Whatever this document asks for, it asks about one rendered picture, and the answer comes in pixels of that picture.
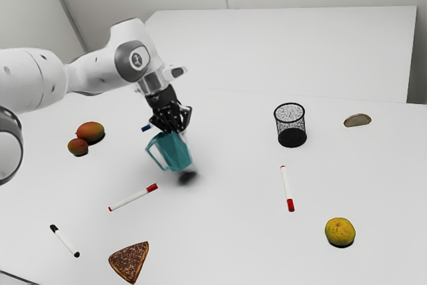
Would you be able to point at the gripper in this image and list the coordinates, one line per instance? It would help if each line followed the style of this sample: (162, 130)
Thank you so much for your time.
(162, 99)

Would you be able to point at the teal faceted mug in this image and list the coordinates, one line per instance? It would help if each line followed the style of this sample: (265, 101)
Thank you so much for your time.
(173, 153)

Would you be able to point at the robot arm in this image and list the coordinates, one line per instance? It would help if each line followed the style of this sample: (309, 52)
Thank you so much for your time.
(100, 64)

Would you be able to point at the blue-capped white marker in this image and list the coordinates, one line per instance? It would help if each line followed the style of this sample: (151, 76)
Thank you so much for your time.
(145, 128)

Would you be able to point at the large red-green mango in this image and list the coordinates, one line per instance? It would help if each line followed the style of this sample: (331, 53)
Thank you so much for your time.
(90, 131)

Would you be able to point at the red-capped white marker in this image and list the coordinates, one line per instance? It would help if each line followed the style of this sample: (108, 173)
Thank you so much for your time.
(133, 197)
(287, 188)

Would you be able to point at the small red-green mango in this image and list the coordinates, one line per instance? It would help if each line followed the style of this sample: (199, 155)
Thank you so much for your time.
(77, 147)

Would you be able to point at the black mesh pen holder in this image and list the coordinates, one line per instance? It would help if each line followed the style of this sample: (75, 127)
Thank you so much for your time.
(290, 125)

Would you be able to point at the triangular brown toast slice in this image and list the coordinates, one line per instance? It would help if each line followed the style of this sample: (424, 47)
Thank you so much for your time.
(130, 261)

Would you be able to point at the black-capped white marker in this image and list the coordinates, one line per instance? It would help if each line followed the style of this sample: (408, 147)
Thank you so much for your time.
(64, 240)

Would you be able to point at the pale bread slice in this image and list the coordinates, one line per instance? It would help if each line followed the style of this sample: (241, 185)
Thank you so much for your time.
(357, 120)

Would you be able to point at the yellow-green orange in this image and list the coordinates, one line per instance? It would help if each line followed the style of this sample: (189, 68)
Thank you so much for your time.
(340, 231)

